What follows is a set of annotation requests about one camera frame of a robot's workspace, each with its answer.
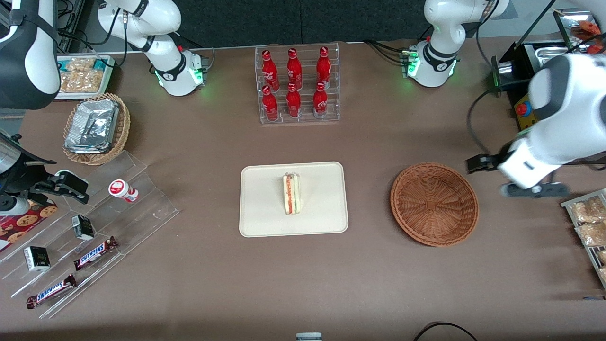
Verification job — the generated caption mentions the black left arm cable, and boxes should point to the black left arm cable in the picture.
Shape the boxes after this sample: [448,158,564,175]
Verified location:
[466,0,559,156]

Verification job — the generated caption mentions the black base cable bundle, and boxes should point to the black base cable bundle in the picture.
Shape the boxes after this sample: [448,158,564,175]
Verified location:
[364,40,410,65]

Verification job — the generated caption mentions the silver foil packs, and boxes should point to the silver foil packs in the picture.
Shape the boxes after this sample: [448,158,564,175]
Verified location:
[64,99,119,154]

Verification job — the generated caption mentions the steel pan in machine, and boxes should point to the steel pan in machine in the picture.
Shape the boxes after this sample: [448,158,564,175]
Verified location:
[539,42,577,56]

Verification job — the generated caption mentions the clear case with orange packets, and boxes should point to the clear case with orange packets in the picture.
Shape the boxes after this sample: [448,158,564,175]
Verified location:
[553,8,606,54]

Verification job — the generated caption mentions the red cola bottle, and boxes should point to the red cola bottle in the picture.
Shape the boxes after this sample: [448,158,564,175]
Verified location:
[286,48,303,90]
[261,49,280,91]
[262,85,279,122]
[286,83,302,118]
[316,46,332,89]
[313,81,329,119]

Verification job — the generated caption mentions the clear acrylic bottle rack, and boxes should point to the clear acrylic bottle rack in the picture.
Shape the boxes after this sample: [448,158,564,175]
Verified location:
[255,42,341,125]

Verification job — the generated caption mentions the small black carton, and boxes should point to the small black carton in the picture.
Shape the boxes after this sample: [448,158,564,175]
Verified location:
[24,246,51,272]
[71,215,96,242]

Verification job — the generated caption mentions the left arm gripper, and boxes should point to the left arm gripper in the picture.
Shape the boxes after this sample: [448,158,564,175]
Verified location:
[466,139,553,189]

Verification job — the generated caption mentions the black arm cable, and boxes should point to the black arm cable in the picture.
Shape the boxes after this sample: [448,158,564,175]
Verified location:
[466,0,559,156]
[56,0,130,68]

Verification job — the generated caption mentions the snickers chocolate bar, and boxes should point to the snickers chocolate bar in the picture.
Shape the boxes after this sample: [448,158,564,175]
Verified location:
[26,274,78,310]
[73,236,119,271]

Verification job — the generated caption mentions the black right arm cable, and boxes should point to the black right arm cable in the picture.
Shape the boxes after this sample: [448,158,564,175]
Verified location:
[56,0,130,68]

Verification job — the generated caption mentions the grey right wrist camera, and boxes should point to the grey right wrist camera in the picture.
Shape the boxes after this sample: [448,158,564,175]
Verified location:
[0,195,30,217]

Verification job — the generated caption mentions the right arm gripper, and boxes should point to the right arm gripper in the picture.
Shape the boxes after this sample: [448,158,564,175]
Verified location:
[0,134,90,205]

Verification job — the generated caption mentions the cream plastic tray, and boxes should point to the cream plastic tray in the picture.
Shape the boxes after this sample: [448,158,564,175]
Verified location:
[239,162,349,238]

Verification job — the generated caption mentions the black yellow countertop machine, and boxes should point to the black yellow countertop machine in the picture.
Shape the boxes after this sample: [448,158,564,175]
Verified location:
[491,40,606,166]

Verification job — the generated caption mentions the light tan wicker basket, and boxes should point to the light tan wicker basket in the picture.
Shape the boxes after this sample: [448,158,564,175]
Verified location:
[62,93,131,166]

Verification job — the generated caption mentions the grey tray with snack bags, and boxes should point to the grey tray with snack bags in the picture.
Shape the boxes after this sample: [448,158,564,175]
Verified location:
[561,188,606,290]

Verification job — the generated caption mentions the red cookie box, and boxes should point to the red cookie box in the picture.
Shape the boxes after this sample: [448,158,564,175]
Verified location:
[0,199,59,252]

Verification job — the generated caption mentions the triangular sandwich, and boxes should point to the triangular sandwich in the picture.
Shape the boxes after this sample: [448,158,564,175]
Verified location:
[283,172,302,215]

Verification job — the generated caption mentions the white tray with snack bags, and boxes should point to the white tray with snack bags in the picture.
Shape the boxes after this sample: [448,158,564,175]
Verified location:
[55,54,116,101]

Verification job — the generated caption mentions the red white yogurt bottle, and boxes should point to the red white yogurt bottle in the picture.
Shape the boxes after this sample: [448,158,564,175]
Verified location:
[108,179,140,204]

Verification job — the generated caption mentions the black cable at table edge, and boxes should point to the black cable at table edge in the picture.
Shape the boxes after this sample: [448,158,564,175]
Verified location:
[413,322,478,341]

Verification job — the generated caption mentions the clear acrylic stepped stand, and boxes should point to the clear acrylic stepped stand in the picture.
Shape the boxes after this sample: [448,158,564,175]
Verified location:
[0,151,180,319]

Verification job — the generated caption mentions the brown round wicker basket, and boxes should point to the brown round wicker basket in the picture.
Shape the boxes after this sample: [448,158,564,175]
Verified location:
[390,162,480,248]

